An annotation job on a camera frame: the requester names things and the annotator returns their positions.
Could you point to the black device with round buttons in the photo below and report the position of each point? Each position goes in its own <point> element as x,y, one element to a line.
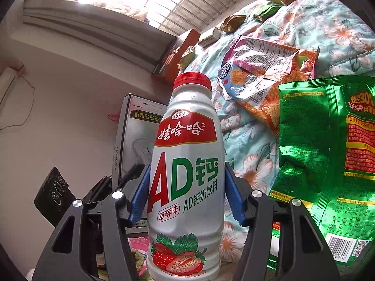
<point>54,193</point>

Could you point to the large green chip bag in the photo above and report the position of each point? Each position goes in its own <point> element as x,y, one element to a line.
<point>316,152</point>

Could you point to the white air conditioner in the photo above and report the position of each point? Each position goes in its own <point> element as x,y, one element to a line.
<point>8,85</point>

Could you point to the small beige snack packet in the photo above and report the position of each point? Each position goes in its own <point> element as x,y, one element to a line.
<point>209,37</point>

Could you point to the grey cardboard box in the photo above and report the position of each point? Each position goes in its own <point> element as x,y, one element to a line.
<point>131,140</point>

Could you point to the white drink bottle red cap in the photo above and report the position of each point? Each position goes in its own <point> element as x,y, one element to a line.
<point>184,181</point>

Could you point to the white fluffy cloth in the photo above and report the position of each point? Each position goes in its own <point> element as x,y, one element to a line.
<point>131,10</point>

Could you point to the floral blue blanket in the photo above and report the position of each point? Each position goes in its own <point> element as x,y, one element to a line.
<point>322,26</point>

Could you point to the orange crumpled snack bag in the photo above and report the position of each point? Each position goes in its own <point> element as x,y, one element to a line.
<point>272,108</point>

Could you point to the white and purple snack bag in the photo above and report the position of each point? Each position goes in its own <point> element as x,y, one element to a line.
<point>257,55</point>

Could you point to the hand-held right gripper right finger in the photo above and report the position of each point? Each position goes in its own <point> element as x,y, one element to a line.
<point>234,194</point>

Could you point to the red cardboard box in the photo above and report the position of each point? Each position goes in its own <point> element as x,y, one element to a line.
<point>172,61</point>

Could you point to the small pale green snack packet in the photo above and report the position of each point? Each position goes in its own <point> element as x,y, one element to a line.
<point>187,58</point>

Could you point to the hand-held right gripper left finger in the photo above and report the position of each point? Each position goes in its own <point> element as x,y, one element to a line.
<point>140,194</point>

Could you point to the small brown snack packet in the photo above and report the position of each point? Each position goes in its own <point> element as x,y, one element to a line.
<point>233,23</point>

